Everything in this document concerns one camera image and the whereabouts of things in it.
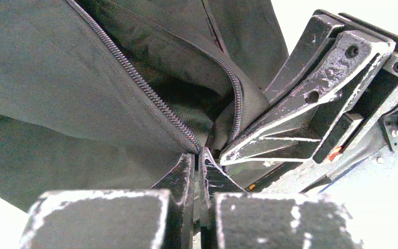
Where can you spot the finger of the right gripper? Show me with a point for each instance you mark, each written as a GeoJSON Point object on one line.
{"type": "Point", "coordinates": [317, 39]}

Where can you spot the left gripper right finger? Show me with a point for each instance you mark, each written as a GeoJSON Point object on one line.
{"type": "Point", "coordinates": [233, 218]}

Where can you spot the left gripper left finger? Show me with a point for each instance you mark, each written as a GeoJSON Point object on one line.
{"type": "Point", "coordinates": [159, 217]}

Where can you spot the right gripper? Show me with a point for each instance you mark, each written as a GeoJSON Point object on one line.
{"type": "Point", "coordinates": [294, 129]}

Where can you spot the black jacket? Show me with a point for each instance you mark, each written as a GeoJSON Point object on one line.
{"type": "Point", "coordinates": [110, 94]}

